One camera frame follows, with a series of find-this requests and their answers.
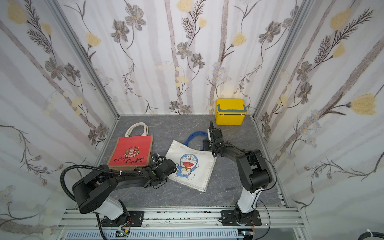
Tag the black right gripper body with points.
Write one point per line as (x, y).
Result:
(214, 137)

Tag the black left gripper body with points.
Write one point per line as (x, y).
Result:
(174, 171)

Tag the white Doraemon canvas bag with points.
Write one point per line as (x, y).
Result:
(193, 167)

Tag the red Christmas jute bag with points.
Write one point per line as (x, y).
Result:
(132, 152)

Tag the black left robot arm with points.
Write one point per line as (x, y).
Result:
(92, 192)

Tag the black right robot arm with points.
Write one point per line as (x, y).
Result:
(254, 173)

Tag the yellow lunch box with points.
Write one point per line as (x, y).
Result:
(230, 112)

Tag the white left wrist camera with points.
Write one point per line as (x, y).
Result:
(155, 158)

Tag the white slotted cable duct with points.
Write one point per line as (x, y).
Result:
(178, 234)

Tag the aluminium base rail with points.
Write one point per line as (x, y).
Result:
(273, 222)

